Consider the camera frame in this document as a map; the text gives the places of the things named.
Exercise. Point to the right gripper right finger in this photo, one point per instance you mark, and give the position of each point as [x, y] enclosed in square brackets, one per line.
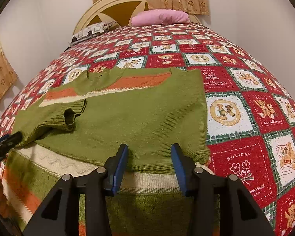
[239, 212]

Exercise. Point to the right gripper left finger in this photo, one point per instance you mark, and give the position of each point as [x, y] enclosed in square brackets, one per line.
[58, 214]

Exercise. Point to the green orange striped knit sweater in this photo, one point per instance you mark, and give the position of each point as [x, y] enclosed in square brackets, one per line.
[75, 127]

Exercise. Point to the red patchwork bear bedspread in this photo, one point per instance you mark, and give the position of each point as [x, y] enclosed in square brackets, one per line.
[250, 116]

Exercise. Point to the white patterned pillow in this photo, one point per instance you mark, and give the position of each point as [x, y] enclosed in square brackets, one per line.
[93, 29]

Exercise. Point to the cream wooden headboard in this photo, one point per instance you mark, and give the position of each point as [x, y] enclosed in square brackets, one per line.
[120, 11]

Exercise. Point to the pink pillow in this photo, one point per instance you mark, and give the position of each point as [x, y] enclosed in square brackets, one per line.
[160, 17]

